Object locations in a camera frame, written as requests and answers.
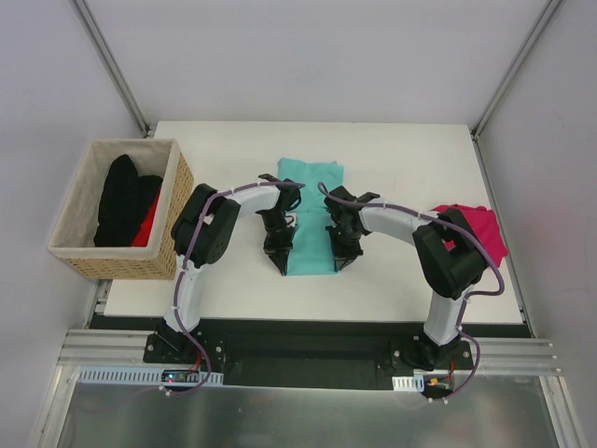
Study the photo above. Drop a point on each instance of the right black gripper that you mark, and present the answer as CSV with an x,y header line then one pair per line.
x,y
345,247

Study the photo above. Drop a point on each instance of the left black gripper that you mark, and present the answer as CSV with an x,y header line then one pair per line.
x,y
278,245

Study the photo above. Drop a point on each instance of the teal t-shirt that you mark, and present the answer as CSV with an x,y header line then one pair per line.
x,y
311,253

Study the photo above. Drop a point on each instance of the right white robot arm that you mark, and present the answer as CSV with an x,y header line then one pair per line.
x,y
449,251

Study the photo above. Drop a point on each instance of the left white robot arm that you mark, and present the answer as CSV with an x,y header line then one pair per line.
x,y
201,235

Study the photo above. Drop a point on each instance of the red garment in basket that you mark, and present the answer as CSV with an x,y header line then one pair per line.
x,y
142,236

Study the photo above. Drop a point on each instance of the pink folded t-shirt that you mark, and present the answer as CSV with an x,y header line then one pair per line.
x,y
484,224

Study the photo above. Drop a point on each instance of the black garment in basket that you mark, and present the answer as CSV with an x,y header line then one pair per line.
x,y
124,202

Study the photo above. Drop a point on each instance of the wicker laundry basket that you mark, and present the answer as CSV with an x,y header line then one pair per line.
x,y
72,238

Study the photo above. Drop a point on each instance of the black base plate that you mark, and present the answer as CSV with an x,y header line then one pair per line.
x,y
307,354

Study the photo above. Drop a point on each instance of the right white cable duct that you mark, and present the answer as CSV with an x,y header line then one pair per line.
x,y
413,383

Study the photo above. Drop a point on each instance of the white cable duct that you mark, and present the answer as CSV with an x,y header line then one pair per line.
x,y
413,383
148,376

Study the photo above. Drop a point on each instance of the aluminium rail frame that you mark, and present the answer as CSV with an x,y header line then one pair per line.
x,y
496,356

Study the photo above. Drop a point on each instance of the left white cable duct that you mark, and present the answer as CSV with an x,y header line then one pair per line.
x,y
148,376

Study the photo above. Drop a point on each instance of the left aluminium corner post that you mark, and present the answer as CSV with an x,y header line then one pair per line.
x,y
110,64

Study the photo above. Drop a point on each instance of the aluminium corner post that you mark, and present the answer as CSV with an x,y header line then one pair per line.
x,y
540,25
110,64

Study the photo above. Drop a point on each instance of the right aluminium corner post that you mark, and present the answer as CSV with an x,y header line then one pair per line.
x,y
540,25

